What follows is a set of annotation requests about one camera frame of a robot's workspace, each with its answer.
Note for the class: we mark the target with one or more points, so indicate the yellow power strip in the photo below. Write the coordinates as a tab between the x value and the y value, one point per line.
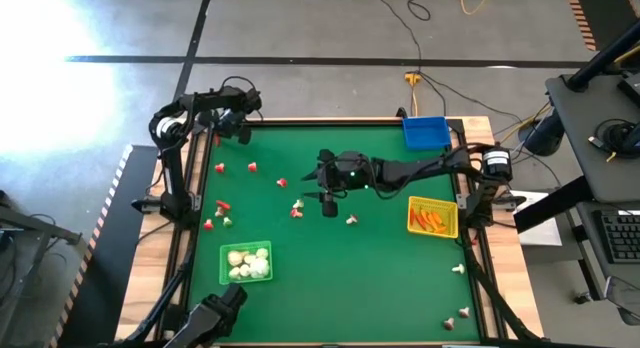
412	78

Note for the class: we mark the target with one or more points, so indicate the small red toy fruit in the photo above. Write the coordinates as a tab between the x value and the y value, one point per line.
208	225

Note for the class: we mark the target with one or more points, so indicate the yellow plastic basket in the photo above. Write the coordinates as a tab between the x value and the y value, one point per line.
450	203

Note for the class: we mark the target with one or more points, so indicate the orange chili pepper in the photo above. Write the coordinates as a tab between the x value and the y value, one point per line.
436	217
441	229
419	221

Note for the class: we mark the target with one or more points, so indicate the blue plastic basket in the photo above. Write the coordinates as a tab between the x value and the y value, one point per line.
425	134

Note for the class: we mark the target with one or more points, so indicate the white box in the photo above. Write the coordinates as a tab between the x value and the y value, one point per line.
542	235

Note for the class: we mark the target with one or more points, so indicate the black monitor pole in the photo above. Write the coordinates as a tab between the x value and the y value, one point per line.
600	60

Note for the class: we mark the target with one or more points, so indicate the green plastic basket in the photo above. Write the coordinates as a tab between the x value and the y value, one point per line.
223	265

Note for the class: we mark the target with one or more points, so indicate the green table mat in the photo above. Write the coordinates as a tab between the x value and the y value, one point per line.
350	288

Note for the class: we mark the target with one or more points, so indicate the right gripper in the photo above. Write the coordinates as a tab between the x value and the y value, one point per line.
347	173

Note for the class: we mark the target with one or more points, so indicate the red-capped toy mushroom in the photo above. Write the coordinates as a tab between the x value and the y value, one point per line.
352	219

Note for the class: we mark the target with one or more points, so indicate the pale green mushroom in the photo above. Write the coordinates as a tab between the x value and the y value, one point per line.
298	204
458	269

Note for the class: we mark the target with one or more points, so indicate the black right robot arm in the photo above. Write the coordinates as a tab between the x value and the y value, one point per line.
425	168

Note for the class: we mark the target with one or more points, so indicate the white garlic bulb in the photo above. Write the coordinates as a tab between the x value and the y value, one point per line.
249	259
262	253
235	258
234	273

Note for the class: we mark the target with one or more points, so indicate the brown cap mushroom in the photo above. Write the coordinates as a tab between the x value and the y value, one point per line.
449	324
464	312

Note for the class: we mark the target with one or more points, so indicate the orange carrot toy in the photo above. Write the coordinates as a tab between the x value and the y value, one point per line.
430	224

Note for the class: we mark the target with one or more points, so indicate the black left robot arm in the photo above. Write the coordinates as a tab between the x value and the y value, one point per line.
172	163

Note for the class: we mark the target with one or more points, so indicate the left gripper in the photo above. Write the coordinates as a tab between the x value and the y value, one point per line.
231	122

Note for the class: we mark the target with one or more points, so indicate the black floor platform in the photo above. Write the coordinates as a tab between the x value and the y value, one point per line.
115	268

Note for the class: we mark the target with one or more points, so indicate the black keyboard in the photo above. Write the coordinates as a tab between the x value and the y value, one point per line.
622	235

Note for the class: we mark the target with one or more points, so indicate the black table frame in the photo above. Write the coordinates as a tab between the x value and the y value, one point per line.
325	122

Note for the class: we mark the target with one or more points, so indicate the large white cauliflower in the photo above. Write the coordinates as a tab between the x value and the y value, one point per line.
259	268

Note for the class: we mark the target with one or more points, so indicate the black desk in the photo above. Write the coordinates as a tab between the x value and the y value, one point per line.
580	138

